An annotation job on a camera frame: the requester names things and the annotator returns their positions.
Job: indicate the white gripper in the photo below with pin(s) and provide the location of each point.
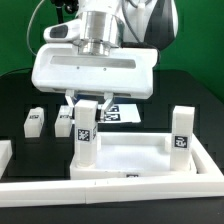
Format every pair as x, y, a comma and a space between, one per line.
125, 72

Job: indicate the white desk top tray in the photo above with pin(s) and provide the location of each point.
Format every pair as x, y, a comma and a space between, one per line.
123, 155

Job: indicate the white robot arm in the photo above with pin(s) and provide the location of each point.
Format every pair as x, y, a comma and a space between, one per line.
109, 49

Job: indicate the white marker sheet with tags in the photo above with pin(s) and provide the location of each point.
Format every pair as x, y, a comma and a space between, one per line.
119, 113

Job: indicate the white block left edge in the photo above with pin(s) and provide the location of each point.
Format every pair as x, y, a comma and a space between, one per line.
5, 154

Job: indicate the white L-shaped fence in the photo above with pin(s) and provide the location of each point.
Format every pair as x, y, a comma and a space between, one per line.
207, 182

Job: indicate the black camera stand pole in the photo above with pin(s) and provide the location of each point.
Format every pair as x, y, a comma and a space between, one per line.
68, 6

